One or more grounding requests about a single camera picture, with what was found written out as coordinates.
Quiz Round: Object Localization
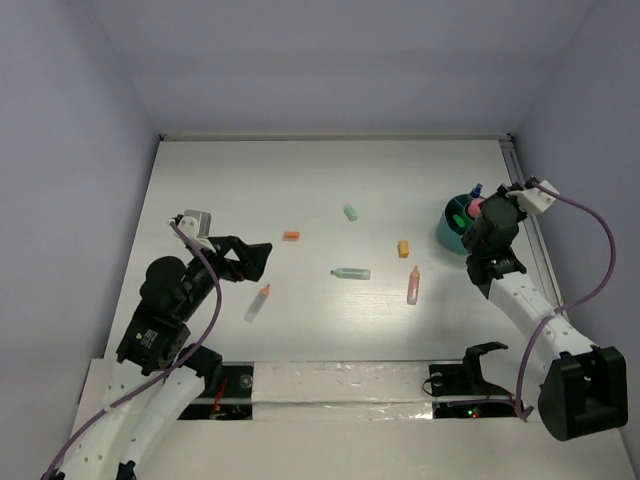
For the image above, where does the green pencil-shaped clear case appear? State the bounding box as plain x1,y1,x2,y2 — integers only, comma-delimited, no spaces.
330,267,371,280

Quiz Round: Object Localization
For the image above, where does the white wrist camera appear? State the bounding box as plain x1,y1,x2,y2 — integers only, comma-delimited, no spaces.
169,209,212,240
506,176,559,216

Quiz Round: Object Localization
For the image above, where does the mint green eraser cap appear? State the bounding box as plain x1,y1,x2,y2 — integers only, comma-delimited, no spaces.
343,204,359,222

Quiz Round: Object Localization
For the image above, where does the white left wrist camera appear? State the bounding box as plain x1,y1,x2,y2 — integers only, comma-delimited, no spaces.
169,209,212,240

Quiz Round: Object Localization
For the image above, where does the clear blue glue bottle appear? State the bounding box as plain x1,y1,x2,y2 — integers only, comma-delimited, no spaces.
469,183,483,199

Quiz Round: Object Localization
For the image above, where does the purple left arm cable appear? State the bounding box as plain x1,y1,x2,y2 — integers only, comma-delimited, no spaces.
42,222,224,479

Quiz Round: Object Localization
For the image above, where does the teal round organizer container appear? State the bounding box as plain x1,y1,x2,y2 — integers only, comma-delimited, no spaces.
436,194,476,256

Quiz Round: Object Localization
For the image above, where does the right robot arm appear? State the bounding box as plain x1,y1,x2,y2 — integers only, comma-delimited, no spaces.
462,177,629,441

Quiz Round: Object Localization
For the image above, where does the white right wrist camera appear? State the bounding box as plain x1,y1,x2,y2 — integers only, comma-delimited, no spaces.
506,176,559,216

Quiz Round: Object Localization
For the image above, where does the pink orange pencil-shaped case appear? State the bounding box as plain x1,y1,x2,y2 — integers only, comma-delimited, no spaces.
406,266,421,305

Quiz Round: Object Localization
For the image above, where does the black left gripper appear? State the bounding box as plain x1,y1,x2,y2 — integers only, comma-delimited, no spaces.
179,233,273,319

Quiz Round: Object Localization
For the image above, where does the orange tip clear pencil case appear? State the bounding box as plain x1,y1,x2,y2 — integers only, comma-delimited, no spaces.
244,284,271,323

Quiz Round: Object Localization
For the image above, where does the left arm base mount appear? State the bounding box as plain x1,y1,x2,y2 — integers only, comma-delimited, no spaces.
189,362,254,420

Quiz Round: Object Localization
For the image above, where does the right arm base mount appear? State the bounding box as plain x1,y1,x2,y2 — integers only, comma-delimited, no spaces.
421,341,516,419

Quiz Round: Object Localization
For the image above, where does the aluminium rail right edge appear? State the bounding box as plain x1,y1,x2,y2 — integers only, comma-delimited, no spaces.
499,134,563,306

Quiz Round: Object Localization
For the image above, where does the small orange eraser cap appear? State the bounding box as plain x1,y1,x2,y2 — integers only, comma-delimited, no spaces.
283,231,300,241

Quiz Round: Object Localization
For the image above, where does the pink cap bottle in organizer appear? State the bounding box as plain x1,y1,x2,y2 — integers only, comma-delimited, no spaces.
467,198,484,219

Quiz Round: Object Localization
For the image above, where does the yellow orange eraser cap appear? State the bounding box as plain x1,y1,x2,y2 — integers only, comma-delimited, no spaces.
398,240,410,258

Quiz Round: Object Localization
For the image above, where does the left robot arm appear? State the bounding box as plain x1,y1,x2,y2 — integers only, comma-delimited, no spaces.
44,234,272,479

